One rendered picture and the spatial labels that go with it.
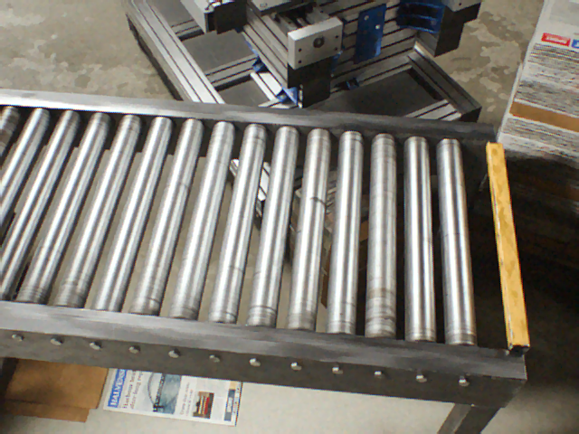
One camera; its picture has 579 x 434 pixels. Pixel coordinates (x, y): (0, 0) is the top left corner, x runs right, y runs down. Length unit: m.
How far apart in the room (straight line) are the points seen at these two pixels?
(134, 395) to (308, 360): 0.95
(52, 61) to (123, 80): 0.34
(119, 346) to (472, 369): 0.55
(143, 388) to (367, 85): 1.25
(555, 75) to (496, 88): 1.12
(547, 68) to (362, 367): 0.87
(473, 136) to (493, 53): 1.58
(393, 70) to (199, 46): 0.72
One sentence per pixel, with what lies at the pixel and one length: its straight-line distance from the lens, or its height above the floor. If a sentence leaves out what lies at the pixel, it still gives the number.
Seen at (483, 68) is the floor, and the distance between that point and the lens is 2.78.
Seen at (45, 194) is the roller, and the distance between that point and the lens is 1.25.
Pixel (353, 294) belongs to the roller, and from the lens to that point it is 1.05.
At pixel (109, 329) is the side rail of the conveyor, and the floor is 0.80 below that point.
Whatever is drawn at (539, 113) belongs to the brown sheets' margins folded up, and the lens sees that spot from 1.66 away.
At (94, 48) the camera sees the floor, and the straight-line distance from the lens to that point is 2.88.
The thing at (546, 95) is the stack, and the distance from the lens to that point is 1.63.
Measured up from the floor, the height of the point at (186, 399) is 0.01.
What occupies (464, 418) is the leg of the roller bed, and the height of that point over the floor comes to 0.62.
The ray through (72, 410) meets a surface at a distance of 1.90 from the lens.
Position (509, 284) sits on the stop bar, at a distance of 1.09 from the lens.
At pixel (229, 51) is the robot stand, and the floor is 0.21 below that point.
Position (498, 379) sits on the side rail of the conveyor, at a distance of 1.03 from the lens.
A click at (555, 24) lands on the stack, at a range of 1.60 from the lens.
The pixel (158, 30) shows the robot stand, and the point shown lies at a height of 0.23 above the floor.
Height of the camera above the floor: 1.70
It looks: 53 degrees down
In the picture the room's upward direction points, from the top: straight up
